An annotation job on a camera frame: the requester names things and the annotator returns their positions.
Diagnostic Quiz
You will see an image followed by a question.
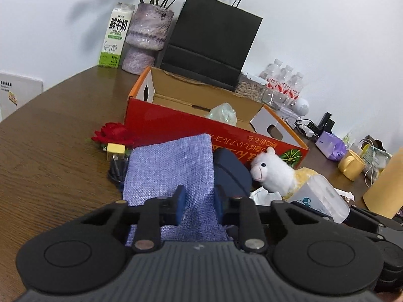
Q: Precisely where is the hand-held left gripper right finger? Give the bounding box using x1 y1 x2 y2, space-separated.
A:
214 185 329 254

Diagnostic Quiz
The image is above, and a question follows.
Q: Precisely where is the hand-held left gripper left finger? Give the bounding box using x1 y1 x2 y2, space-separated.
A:
79 185 187 253

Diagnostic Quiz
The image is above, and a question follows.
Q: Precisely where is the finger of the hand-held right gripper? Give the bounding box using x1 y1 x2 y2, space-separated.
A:
344 205 403 236

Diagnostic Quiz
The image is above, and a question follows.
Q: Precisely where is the navy blue case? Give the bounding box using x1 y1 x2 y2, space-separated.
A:
213 148 253 199

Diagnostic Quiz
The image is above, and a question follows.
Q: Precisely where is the purple linen pouch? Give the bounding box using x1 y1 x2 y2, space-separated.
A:
123 134 235 247

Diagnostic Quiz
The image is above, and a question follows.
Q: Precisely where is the white tissue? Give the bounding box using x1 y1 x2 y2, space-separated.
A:
249 186 283 206

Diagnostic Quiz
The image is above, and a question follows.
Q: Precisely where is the clear cotton swab container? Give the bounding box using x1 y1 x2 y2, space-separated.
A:
286 174 351 224

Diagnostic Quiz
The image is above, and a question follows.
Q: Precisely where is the white yellow alpaca plush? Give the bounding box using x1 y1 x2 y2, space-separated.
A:
250 147 318 200

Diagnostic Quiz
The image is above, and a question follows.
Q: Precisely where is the black cable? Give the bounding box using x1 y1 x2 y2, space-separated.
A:
107 159 129 192

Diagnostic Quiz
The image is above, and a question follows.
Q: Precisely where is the yellow charger plug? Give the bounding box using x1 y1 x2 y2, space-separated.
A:
105 143 126 162

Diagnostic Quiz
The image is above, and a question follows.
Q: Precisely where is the red orange cardboard box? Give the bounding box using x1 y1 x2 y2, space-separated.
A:
124 66 310 168

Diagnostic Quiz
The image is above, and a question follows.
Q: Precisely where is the red artificial rose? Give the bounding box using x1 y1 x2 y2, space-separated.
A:
91 123 137 150

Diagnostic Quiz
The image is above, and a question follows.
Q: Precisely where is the white paper receipt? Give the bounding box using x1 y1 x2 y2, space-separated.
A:
334 187 355 202

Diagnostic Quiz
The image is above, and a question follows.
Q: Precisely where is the yellow mug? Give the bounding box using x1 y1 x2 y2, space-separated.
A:
338 149 366 181

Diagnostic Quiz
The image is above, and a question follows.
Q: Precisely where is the white green snack packet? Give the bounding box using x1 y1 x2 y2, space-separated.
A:
362 143 393 177

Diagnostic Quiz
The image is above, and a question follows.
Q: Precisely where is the purple tissue pack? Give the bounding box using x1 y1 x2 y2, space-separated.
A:
315 131 347 162

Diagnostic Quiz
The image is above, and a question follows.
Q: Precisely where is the clear crumpled plastic wrap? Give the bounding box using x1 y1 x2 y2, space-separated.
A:
207 103 237 124

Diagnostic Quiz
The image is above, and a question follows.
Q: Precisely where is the black upright device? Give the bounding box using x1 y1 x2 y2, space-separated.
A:
317 112 335 134

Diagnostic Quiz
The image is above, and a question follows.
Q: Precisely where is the white patterned tin box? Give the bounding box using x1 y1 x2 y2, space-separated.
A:
277 106 299 127

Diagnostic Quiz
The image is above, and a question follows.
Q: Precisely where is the clear glass cup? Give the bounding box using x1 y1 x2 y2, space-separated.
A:
262 86 288 110

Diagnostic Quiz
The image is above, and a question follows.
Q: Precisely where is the clear seed container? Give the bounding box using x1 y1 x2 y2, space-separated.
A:
234 72 270 103

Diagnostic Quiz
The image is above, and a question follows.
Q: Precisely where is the white round speaker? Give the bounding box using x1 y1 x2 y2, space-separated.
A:
291 97 311 116

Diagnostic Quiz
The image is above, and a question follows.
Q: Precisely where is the red label water bottle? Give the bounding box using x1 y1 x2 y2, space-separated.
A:
285 72 305 101
259 58 282 89
273 65 293 96

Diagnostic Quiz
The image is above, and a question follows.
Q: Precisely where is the black paper bag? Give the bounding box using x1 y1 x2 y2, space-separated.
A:
156 0 263 91

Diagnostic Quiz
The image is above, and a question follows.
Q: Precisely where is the purple marbled vase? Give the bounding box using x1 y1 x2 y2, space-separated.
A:
122 3 175 75

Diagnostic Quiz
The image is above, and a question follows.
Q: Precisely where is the white green milk carton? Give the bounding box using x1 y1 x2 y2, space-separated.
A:
98 3 136 69

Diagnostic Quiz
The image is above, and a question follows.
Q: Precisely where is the white cable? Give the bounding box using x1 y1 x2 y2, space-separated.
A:
363 138 378 186

